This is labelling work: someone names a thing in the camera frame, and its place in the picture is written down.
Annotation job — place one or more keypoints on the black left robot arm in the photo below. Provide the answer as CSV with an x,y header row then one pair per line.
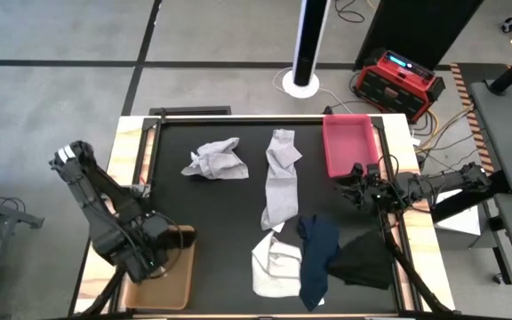
x,y
87,186

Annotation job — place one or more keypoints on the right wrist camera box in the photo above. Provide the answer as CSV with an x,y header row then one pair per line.
x,y
365,171

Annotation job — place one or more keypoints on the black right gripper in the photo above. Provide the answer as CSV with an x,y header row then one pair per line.
x,y
371,195

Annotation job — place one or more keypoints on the white box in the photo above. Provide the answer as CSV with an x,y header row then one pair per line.
x,y
460,222

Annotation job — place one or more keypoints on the black partition panel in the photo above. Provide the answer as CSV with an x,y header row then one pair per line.
x,y
416,26

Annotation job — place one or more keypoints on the grey side table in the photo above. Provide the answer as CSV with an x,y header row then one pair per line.
x,y
509,138

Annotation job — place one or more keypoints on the hazard striped floor strip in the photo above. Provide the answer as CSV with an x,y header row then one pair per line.
x,y
471,111

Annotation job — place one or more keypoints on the black side table beam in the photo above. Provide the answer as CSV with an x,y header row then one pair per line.
x,y
465,200

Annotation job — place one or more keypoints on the black towel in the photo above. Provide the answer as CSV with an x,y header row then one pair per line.
x,y
362,262

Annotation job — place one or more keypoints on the white towel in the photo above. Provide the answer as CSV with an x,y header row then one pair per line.
x,y
276,271

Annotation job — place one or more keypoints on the black aluminium table frame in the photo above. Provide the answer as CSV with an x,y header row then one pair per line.
x,y
154,151

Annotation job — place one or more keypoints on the black caster wheel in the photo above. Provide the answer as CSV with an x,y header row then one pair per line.
x,y
510,24

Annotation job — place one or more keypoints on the navy blue towel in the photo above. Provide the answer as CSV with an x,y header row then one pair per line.
x,y
318,262

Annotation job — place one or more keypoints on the red black power station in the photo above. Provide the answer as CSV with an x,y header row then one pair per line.
x,y
394,86

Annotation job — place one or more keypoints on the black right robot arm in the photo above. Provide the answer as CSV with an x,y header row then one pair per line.
x,y
438,182

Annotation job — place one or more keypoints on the pale grey towel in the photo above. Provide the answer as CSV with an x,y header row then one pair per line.
x,y
220,162

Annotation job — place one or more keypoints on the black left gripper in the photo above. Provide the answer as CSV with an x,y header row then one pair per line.
x,y
160,233

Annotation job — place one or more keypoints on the black diagonal frame strut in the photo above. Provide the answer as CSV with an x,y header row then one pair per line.
x,y
411,275
105,293

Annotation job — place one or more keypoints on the black white tower fan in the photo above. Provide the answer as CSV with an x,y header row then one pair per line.
x,y
309,44

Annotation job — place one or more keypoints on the pink plastic basket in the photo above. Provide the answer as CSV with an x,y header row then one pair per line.
x,y
349,146

